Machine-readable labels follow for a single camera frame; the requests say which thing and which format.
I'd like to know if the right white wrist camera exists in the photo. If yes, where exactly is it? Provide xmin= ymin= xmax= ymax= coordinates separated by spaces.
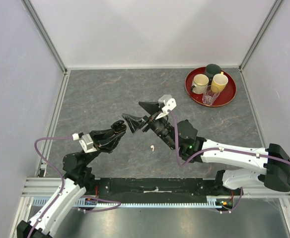
xmin=157 ymin=95 xmax=177 ymax=119

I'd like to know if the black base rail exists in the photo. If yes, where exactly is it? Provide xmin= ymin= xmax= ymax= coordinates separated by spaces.
xmin=91 ymin=178 xmax=242 ymax=196

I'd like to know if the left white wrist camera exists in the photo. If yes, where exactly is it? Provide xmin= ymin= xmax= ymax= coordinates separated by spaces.
xmin=79 ymin=134 xmax=97 ymax=153

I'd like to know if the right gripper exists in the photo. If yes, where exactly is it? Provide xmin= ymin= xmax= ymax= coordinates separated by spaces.
xmin=122 ymin=102 xmax=178 ymax=151

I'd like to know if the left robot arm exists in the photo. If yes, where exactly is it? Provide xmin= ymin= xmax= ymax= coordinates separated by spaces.
xmin=16 ymin=120 xmax=127 ymax=238

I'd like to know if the dark green mug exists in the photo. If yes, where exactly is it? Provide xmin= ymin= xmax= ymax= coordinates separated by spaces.
xmin=204 ymin=64 xmax=221 ymax=79

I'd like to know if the red round tray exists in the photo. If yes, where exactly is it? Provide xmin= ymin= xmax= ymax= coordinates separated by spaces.
xmin=185 ymin=66 xmax=236 ymax=108

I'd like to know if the yellow mug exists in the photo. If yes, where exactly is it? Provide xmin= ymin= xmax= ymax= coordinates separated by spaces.
xmin=211 ymin=73 xmax=228 ymax=93

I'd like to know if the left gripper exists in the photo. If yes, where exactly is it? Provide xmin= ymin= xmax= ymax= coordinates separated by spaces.
xmin=83 ymin=125 xmax=126 ymax=167

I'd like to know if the white mug black handle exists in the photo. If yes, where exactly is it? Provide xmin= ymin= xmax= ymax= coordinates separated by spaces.
xmin=190 ymin=74 xmax=209 ymax=95

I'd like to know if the white cable duct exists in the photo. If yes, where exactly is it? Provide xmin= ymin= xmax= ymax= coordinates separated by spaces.
xmin=32 ymin=195 xmax=235 ymax=208

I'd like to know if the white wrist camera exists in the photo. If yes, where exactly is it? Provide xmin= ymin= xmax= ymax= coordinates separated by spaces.
xmin=79 ymin=134 xmax=97 ymax=153
xmin=157 ymin=95 xmax=177 ymax=119

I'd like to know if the black earbud charging case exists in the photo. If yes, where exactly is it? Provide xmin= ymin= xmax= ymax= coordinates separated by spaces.
xmin=111 ymin=119 xmax=127 ymax=134

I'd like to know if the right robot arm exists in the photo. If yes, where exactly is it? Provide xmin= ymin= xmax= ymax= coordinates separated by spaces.
xmin=122 ymin=100 xmax=290 ymax=195

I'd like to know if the clear drinking glass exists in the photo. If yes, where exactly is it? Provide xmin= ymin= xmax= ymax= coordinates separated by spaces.
xmin=202 ymin=85 xmax=220 ymax=106

